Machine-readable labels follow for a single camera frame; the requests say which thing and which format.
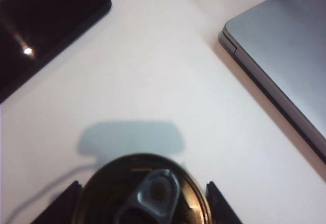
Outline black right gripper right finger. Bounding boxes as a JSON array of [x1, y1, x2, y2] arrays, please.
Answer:
[[205, 181, 244, 224]]

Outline black smartphone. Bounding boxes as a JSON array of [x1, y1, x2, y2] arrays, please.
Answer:
[[0, 0, 112, 104]]

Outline red can Tomato Paste print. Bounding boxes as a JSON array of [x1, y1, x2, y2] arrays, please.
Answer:
[[72, 153, 212, 224]]

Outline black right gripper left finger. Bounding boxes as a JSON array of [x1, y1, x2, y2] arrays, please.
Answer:
[[30, 180, 84, 224]]

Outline silver closed laptop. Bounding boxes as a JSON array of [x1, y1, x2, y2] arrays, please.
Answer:
[[218, 0, 326, 165]]

